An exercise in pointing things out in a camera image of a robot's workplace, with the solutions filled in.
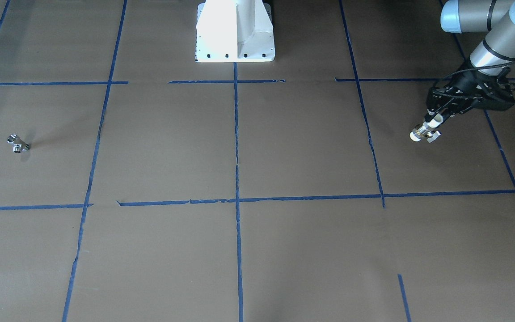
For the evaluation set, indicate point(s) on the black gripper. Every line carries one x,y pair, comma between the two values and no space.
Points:
464,86

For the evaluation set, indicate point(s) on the white brass PPR valve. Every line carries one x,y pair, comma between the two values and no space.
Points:
428,130

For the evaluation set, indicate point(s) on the small metal pipe fitting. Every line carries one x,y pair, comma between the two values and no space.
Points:
18,145

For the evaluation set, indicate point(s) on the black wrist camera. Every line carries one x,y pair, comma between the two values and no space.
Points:
497,93

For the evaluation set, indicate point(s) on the white pillar with base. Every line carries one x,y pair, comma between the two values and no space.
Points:
234,31

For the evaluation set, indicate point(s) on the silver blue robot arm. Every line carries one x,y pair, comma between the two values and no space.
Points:
496,18

